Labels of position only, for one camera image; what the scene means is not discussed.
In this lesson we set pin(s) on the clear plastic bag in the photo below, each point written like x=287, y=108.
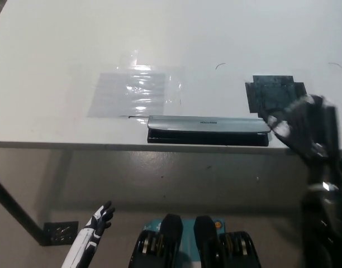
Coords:
x=129, y=93

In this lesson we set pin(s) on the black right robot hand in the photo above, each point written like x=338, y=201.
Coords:
x=308, y=128

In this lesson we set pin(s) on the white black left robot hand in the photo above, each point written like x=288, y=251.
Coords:
x=90, y=240

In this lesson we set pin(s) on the black floor plate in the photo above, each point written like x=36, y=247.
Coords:
x=60, y=233

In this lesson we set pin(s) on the black table leg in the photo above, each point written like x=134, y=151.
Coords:
x=14, y=208

